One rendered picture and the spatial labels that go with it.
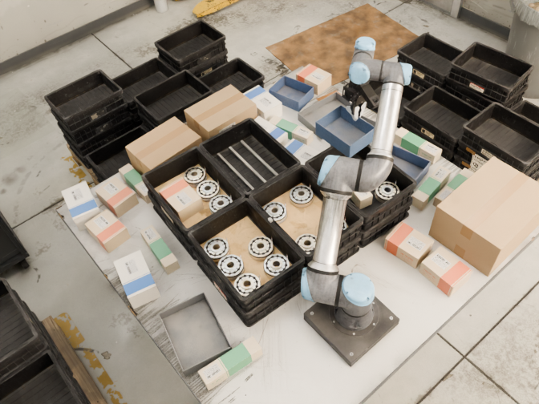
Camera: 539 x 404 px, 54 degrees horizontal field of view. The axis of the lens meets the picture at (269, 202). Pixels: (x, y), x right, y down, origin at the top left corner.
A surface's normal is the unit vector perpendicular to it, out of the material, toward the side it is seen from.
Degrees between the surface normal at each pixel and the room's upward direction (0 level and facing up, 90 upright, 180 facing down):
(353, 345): 4
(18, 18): 90
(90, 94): 0
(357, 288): 10
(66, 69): 0
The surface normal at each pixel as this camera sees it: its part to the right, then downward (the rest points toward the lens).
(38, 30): 0.64, 0.57
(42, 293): -0.06, -0.63
